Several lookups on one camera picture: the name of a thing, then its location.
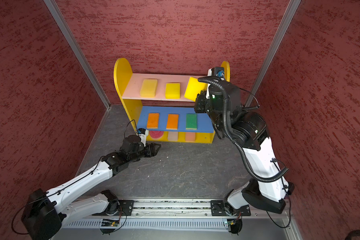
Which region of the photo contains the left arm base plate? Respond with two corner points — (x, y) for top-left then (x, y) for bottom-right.
(102, 200), (135, 216)

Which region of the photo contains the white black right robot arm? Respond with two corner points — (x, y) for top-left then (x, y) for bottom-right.
(194, 77), (294, 214)

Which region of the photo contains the pale yellow sponge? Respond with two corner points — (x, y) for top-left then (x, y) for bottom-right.
(140, 79), (158, 98)

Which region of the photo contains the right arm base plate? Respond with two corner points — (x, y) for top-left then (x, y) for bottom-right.
(210, 200), (251, 217)

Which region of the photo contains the yellow shelf with coloured boards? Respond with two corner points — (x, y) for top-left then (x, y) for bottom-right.
(114, 58), (216, 144)

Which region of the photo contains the left circuit board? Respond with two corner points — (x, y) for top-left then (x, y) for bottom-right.
(101, 219), (120, 228)

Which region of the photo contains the circuit board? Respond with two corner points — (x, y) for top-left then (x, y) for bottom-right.
(101, 219), (120, 228)
(227, 220), (243, 229)

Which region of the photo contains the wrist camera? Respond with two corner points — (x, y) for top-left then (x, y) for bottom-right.
(137, 128), (149, 146)
(207, 67), (226, 82)

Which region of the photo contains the round pink smiley sponge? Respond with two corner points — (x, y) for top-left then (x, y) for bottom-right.
(149, 131), (164, 140)

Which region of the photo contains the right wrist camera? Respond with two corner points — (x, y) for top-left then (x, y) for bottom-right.
(207, 67), (226, 82)

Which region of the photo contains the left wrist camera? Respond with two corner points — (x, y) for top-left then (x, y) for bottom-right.
(137, 128), (149, 146)

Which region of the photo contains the white sponge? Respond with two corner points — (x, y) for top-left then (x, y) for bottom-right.
(168, 132), (179, 142)

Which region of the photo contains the right circuit board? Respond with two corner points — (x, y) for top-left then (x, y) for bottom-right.
(227, 220), (243, 229)

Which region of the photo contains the bright yellow diamond sponge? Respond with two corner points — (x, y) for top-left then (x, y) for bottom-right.
(165, 83), (181, 100)

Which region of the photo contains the aluminium mounting rail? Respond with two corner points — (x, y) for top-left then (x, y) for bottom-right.
(52, 197), (293, 219)

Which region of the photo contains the peach orange sponge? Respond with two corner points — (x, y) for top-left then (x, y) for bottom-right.
(185, 132), (196, 142)

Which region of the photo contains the green yellow scouring sponge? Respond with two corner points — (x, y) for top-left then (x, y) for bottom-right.
(186, 114), (198, 130)

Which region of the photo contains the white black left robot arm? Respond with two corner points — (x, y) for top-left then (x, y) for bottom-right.
(19, 135), (161, 240)

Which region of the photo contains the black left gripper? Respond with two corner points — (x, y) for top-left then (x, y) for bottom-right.
(128, 142), (161, 163)

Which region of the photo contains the bright yellow square sponge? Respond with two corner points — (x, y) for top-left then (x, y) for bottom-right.
(184, 77), (208, 102)

